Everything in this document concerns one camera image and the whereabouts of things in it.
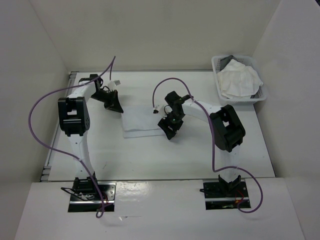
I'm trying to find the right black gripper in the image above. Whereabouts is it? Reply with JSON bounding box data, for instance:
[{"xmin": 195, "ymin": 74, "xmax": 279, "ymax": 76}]
[{"xmin": 158, "ymin": 111, "xmax": 185, "ymax": 141}]

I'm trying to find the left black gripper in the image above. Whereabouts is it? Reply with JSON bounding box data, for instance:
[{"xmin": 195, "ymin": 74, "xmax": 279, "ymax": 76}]
[{"xmin": 90, "ymin": 89, "xmax": 123, "ymax": 114}]

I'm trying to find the white skirt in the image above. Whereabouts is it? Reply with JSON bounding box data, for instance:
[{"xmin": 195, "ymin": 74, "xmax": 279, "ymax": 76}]
[
  {"xmin": 121, "ymin": 105, "xmax": 165, "ymax": 139},
  {"xmin": 217, "ymin": 59, "xmax": 263, "ymax": 99}
]

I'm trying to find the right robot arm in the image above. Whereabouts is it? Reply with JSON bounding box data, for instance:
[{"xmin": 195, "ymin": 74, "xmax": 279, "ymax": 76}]
[{"xmin": 157, "ymin": 91, "xmax": 246, "ymax": 197}]

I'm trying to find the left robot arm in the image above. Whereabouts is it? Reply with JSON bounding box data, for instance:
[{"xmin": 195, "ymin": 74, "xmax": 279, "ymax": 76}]
[{"xmin": 58, "ymin": 74, "xmax": 124, "ymax": 200}]

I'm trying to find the white skirt in basket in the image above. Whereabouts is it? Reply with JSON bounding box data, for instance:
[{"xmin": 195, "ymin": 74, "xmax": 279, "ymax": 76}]
[{"xmin": 217, "ymin": 59, "xmax": 263, "ymax": 99}]

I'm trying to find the white plastic laundry basket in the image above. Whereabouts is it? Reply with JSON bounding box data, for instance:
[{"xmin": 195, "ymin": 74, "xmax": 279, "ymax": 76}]
[{"xmin": 211, "ymin": 55, "xmax": 268, "ymax": 106}]

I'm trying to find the dark garment in basket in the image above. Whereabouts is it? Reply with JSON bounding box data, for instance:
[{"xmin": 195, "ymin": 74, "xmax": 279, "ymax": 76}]
[{"xmin": 219, "ymin": 55, "xmax": 237, "ymax": 71}]

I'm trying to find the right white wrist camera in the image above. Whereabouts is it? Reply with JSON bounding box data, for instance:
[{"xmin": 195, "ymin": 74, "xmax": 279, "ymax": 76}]
[{"xmin": 152, "ymin": 105, "xmax": 172, "ymax": 118}]

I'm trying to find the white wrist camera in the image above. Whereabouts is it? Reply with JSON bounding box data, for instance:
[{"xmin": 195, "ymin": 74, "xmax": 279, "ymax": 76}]
[
  {"xmin": 152, "ymin": 105, "xmax": 172, "ymax": 118},
  {"xmin": 107, "ymin": 80, "xmax": 121, "ymax": 91}
]

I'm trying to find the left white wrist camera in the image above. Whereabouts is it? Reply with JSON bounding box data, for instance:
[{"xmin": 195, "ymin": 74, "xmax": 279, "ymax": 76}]
[{"xmin": 107, "ymin": 80, "xmax": 121, "ymax": 91}]

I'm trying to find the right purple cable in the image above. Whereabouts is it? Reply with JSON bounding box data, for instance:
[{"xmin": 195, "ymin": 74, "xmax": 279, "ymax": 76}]
[{"xmin": 152, "ymin": 77, "xmax": 264, "ymax": 214}]

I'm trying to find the purple cable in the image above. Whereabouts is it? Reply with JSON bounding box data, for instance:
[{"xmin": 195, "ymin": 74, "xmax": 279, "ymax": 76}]
[
  {"xmin": 152, "ymin": 77, "xmax": 264, "ymax": 214},
  {"xmin": 27, "ymin": 55, "xmax": 117, "ymax": 219}
]

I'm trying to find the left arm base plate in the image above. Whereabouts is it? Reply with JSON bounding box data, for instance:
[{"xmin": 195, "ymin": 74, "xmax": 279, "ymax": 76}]
[{"xmin": 60, "ymin": 182, "xmax": 116, "ymax": 213}]

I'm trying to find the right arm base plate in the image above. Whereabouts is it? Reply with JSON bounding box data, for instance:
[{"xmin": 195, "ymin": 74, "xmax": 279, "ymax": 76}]
[{"xmin": 199, "ymin": 180, "xmax": 251, "ymax": 210}]

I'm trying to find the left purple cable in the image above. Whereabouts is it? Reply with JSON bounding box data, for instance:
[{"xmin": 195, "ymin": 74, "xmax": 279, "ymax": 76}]
[{"xmin": 27, "ymin": 55, "xmax": 117, "ymax": 219}]

